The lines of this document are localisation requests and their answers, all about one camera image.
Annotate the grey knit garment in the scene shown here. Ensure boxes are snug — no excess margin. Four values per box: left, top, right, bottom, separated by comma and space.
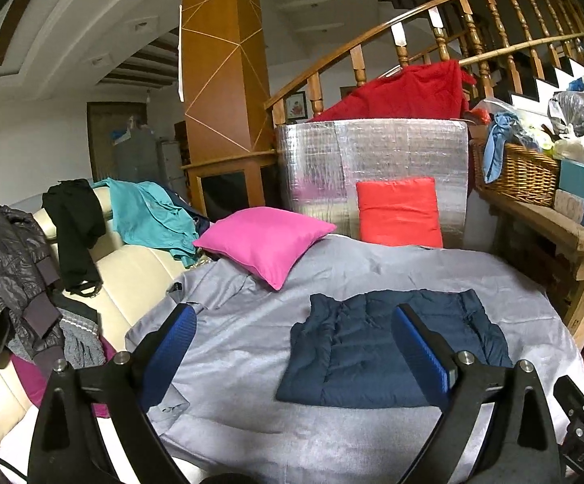
50, 292, 107, 370

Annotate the dark wooden door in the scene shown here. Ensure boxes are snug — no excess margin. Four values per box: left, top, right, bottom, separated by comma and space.
87, 102, 148, 185

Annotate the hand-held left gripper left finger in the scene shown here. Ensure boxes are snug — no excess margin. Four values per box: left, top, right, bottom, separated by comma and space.
27, 302, 198, 484

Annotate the wooden table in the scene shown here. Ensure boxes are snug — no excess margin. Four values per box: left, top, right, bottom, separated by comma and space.
473, 189, 584, 351

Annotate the teal shirt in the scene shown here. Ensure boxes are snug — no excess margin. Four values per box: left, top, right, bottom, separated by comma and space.
93, 178, 199, 269

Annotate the grey bed sheet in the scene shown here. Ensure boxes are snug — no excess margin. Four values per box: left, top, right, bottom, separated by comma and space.
125, 234, 584, 484

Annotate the white and blue box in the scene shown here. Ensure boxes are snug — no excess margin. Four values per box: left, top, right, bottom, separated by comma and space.
554, 189, 584, 240

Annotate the red cloth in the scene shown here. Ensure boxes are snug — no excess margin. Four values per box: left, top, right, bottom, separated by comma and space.
309, 59, 478, 123

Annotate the red pillow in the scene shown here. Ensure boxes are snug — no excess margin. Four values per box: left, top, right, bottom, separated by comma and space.
356, 177, 445, 249

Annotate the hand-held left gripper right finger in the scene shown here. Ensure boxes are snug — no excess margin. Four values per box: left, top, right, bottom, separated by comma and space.
391, 304, 563, 484

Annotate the magenta cloth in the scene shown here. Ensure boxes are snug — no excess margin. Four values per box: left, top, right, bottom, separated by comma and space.
10, 338, 116, 419

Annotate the framed picture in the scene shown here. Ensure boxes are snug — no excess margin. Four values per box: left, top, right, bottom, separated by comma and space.
284, 92, 307, 121

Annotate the light blue cloth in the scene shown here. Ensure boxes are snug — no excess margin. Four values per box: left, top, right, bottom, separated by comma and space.
483, 111, 524, 185

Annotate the navy puffer jacket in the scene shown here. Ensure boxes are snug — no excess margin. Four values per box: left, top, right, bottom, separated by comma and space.
276, 289, 514, 409

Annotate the cream leather sofa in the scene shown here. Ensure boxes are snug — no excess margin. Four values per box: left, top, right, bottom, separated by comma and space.
0, 186, 192, 465

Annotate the pink pillow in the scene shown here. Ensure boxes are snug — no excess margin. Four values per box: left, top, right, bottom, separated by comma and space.
192, 207, 338, 292

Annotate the black garment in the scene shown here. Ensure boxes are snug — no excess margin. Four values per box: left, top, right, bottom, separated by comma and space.
41, 179, 107, 297

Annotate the wicker basket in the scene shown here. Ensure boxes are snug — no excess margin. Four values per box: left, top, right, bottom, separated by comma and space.
472, 138, 561, 209

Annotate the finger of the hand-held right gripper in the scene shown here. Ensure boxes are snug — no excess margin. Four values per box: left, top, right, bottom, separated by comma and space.
554, 376, 584, 419

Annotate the black shiny jacket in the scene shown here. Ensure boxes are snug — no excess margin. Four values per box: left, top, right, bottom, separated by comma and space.
0, 202, 63, 369

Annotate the wooden stair railing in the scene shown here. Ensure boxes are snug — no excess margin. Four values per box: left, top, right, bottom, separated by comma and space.
264, 0, 584, 127

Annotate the silver foil insulation mat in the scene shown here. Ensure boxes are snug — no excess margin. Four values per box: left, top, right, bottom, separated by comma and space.
274, 117, 470, 249

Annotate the plastic bag with dark cloth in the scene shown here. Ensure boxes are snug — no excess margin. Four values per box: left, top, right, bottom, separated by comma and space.
548, 90, 584, 137

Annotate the orange wooden pillar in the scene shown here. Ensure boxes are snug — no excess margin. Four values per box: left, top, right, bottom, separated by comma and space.
178, 0, 277, 223

